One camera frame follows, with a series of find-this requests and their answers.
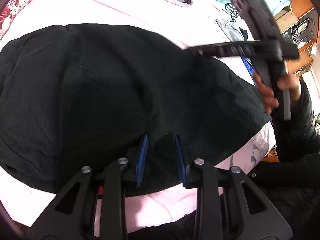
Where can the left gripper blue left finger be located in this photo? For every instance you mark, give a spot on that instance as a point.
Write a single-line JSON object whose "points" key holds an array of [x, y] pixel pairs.
{"points": [[141, 159]]}

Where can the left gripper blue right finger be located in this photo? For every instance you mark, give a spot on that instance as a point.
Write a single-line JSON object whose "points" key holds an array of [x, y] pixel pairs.
{"points": [[182, 161]]}

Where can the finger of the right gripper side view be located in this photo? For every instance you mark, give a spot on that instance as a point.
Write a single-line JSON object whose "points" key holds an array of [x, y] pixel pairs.
{"points": [[205, 50]]}

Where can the black pants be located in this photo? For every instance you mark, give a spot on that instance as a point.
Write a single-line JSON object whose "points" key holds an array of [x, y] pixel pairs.
{"points": [[77, 95]]}

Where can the black jacket right forearm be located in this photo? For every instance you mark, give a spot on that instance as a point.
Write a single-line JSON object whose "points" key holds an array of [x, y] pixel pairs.
{"points": [[296, 137]]}

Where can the person's right hand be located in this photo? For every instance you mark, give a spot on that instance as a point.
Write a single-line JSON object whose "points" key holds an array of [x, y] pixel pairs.
{"points": [[288, 82]]}

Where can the blue and red garment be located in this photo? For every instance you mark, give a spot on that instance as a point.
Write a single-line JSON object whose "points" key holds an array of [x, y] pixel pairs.
{"points": [[246, 61]]}

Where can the wooden cabinet with dishes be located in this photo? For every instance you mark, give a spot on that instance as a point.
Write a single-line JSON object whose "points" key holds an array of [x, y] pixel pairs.
{"points": [[299, 24]]}

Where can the pink floral bed sheet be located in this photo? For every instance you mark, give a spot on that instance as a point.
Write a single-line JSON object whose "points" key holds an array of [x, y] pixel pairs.
{"points": [[184, 26]]}

